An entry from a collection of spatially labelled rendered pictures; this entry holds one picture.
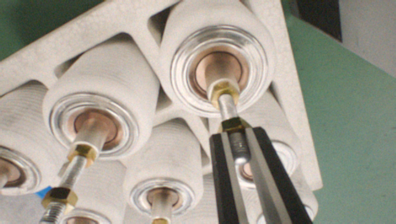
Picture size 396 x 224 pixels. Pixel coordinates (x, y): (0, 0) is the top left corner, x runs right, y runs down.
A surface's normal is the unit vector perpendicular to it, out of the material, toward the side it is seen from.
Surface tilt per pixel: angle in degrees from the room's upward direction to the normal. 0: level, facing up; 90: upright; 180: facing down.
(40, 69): 0
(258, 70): 4
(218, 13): 43
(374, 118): 0
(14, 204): 90
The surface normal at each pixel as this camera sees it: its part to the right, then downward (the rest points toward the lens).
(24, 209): 0.90, -0.38
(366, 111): 0.04, 0.57
